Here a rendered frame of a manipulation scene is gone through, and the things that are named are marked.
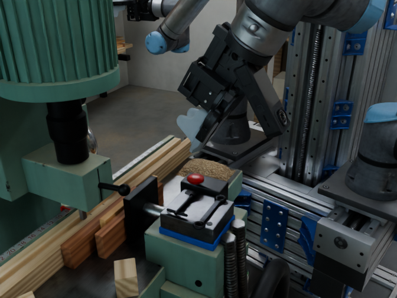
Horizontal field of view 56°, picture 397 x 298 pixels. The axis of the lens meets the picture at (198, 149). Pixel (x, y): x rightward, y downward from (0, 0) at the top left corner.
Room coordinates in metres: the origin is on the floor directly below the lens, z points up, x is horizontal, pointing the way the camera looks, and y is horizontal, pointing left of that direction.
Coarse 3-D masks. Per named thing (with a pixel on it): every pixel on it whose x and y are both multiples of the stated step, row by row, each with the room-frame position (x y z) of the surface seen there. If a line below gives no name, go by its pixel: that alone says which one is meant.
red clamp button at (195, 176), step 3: (192, 174) 0.58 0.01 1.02; (195, 174) 0.58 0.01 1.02; (198, 174) 0.58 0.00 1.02; (189, 177) 0.57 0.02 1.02; (192, 177) 0.57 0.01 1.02; (195, 177) 0.57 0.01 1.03; (198, 177) 0.57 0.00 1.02; (201, 177) 0.57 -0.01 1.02; (189, 180) 0.56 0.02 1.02; (192, 180) 0.56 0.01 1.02; (195, 180) 0.56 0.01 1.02; (198, 180) 0.56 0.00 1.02; (201, 180) 0.56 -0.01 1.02; (192, 183) 0.56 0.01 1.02; (195, 183) 0.56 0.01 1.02; (198, 183) 0.56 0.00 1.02
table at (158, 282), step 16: (176, 176) 0.78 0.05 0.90; (240, 176) 0.80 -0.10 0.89; (176, 192) 0.71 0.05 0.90; (128, 240) 0.55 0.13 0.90; (144, 240) 0.55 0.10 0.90; (96, 256) 0.51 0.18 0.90; (112, 256) 0.51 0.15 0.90; (128, 256) 0.51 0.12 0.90; (144, 256) 0.51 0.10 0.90; (64, 272) 0.47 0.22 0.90; (80, 272) 0.47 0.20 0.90; (96, 272) 0.47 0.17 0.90; (112, 272) 0.47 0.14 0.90; (144, 272) 0.47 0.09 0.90; (160, 272) 0.47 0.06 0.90; (48, 288) 0.43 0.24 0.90; (64, 288) 0.43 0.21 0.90; (80, 288) 0.43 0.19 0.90; (96, 288) 0.43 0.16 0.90; (112, 288) 0.43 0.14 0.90; (144, 288) 0.43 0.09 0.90; (160, 288) 0.46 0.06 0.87; (176, 288) 0.46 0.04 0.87
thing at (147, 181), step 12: (156, 180) 0.61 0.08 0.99; (132, 192) 0.56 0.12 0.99; (144, 192) 0.58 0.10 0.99; (156, 192) 0.61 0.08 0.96; (132, 204) 0.55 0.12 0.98; (144, 204) 0.58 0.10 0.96; (156, 204) 0.61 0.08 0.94; (132, 216) 0.54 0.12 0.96; (144, 216) 0.57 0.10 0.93; (156, 216) 0.55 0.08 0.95; (132, 228) 0.54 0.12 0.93; (144, 228) 0.57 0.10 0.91; (132, 240) 0.54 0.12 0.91
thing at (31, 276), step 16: (160, 160) 0.79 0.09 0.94; (176, 160) 0.82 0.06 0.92; (144, 176) 0.71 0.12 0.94; (160, 176) 0.76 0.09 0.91; (80, 224) 0.54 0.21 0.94; (64, 240) 0.50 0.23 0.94; (48, 256) 0.46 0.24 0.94; (16, 272) 0.43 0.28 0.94; (32, 272) 0.43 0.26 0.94; (48, 272) 0.45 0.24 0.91; (0, 288) 0.40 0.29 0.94; (16, 288) 0.40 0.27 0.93; (32, 288) 0.43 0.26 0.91
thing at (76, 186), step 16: (48, 144) 0.61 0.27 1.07; (32, 160) 0.55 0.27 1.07; (48, 160) 0.55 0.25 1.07; (96, 160) 0.55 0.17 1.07; (32, 176) 0.55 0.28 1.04; (48, 176) 0.53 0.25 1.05; (64, 176) 0.51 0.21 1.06; (80, 176) 0.50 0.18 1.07; (96, 176) 0.52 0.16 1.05; (32, 192) 0.55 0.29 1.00; (48, 192) 0.53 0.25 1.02; (64, 192) 0.51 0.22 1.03; (80, 192) 0.50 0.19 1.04; (96, 192) 0.52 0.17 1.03; (112, 192) 0.55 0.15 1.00; (80, 208) 0.50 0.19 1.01
